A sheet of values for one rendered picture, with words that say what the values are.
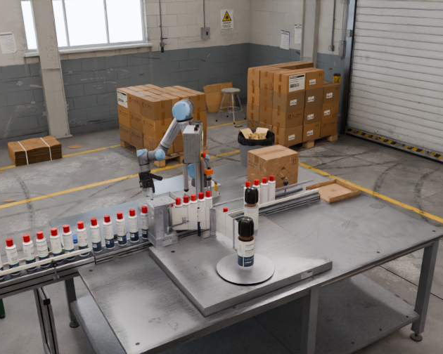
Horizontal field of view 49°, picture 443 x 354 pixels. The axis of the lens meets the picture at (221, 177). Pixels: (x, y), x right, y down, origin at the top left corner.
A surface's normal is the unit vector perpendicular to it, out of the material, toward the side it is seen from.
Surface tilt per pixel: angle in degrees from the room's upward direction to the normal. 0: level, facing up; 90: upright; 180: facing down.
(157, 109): 90
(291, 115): 87
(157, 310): 0
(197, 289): 0
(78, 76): 90
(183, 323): 0
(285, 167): 90
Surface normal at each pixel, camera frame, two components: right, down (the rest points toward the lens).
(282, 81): -0.79, 0.22
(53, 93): 0.57, 0.29
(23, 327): -0.01, -0.93
